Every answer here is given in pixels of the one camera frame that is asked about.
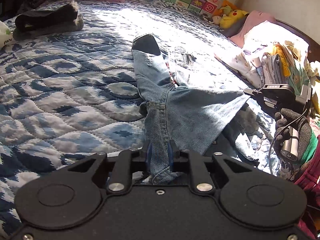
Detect pink pillow at headboard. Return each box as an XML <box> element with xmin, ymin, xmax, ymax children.
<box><xmin>229</xmin><ymin>10</ymin><xmax>277</xmax><ymax>48</ymax></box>

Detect blue white patterned quilt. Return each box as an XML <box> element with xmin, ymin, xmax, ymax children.
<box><xmin>0</xmin><ymin>0</ymin><xmax>283</xmax><ymax>238</ymax></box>

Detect right gloved hand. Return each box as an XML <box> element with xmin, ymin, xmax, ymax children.
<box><xmin>273</xmin><ymin>108</ymin><xmax>317</xmax><ymax>165</ymax></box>

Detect black folded clothes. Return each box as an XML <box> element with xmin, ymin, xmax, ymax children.
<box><xmin>12</xmin><ymin>1</ymin><xmax>84</xmax><ymax>41</ymax></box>

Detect yellow plush toy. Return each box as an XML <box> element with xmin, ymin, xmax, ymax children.
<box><xmin>212</xmin><ymin>0</ymin><xmax>249</xmax><ymax>29</ymax></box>

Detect blue denim jacket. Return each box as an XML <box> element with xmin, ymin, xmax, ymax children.
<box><xmin>132</xmin><ymin>35</ymin><xmax>259</xmax><ymax>185</ymax></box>

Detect stack of folded clothes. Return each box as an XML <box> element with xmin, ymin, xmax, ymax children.
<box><xmin>216</xmin><ymin>21</ymin><xmax>320</xmax><ymax>116</ymax></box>

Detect black cable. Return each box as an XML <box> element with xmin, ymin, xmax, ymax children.
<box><xmin>267</xmin><ymin>87</ymin><xmax>313</xmax><ymax>176</ymax></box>

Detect white rolled quilted cloth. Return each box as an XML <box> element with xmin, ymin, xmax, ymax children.
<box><xmin>0</xmin><ymin>21</ymin><xmax>13</xmax><ymax>49</ymax></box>

